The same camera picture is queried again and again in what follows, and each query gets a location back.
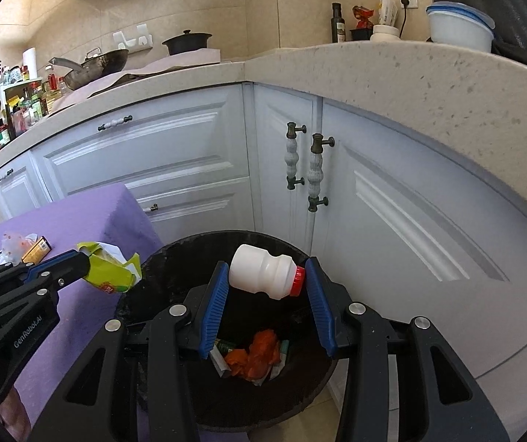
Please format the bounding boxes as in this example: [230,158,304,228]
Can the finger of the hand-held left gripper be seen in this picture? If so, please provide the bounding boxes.
[0,254,92,320]
[0,249,85,292]

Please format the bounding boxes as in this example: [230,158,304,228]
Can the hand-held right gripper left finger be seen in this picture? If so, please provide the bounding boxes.
[29,260,230,442]

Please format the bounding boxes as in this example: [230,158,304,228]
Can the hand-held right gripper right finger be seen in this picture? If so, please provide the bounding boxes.
[304,257,512,442]

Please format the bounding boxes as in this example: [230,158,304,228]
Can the yellow green carton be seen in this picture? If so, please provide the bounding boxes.
[76,241,142,294]

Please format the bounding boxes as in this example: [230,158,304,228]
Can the clear plastic wrapper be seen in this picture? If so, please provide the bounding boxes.
[1,232,39,263]

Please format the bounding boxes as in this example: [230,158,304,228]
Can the black trash bin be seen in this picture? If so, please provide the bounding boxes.
[115,230,338,434]

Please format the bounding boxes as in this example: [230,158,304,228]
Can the small orange plastic bag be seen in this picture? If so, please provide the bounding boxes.
[224,349,251,376]

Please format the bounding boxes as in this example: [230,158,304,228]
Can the white card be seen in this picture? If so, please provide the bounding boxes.
[209,347,230,380]

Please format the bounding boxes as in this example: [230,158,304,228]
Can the white bottle red cap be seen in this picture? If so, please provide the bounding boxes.
[228,244,307,298]

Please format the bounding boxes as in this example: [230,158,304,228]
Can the large orange plastic bag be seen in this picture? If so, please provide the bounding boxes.
[245,329,283,380]

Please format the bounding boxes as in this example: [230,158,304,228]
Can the person's left hand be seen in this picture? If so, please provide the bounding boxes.
[0,384,32,442]

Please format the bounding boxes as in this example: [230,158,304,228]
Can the purple tablecloth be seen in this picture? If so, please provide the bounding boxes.
[0,183,167,442]

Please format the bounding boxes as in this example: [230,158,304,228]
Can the group of condiment bottles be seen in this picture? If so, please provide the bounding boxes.
[0,60,68,156]

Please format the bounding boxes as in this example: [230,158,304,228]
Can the white kitchen cabinet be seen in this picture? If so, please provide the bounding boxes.
[0,80,527,442]

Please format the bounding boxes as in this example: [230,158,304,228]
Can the white spice rack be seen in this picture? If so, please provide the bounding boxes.
[0,80,29,116]

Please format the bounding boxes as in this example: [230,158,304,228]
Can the paper towel roll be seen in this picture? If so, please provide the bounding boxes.
[22,47,39,81]

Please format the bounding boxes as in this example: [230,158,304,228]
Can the metal wok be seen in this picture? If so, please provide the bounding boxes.
[48,47,130,92]

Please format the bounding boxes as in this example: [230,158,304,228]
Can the beige stove cloth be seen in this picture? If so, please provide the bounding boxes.
[49,48,222,111]

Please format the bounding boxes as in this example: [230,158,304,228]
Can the beige stone countertop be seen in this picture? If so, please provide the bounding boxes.
[0,39,527,369]

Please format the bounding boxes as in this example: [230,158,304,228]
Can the black lidded pot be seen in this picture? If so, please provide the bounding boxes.
[161,30,213,55]

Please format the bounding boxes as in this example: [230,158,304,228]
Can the white lidded jar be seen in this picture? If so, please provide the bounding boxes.
[370,24,401,43]

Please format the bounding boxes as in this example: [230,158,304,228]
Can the dark olive oil bottle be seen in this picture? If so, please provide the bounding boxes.
[331,2,346,43]

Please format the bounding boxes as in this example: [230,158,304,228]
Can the red black kitchen gadget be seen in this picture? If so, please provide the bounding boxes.
[350,4,375,41]

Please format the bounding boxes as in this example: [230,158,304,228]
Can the white yellow packet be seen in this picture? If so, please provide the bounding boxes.
[378,0,399,27]

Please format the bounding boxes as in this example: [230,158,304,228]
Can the white tub blue lid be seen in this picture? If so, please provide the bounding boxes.
[426,1,495,53]

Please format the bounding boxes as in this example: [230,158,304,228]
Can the vertical cabinet door handle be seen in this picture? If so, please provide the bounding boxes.
[307,133,335,213]
[286,122,307,190]

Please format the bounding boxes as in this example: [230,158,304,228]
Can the wide drawer handle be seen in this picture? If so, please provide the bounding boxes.
[98,116,133,132]

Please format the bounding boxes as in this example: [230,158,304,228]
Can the white wall rack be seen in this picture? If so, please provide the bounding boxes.
[113,23,153,49]

